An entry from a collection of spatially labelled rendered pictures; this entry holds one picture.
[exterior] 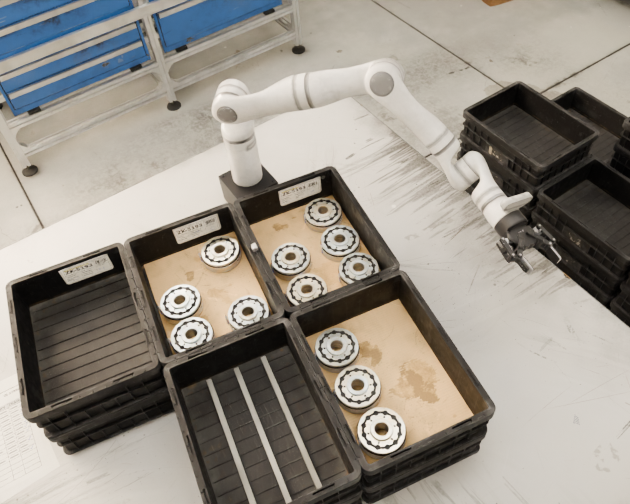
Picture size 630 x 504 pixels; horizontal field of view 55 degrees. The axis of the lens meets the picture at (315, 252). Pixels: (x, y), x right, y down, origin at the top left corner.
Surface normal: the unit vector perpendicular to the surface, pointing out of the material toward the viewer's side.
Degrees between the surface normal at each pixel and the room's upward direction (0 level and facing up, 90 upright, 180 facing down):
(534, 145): 0
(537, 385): 0
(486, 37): 0
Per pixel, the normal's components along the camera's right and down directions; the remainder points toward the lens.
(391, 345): -0.07, -0.62
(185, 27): 0.55, 0.63
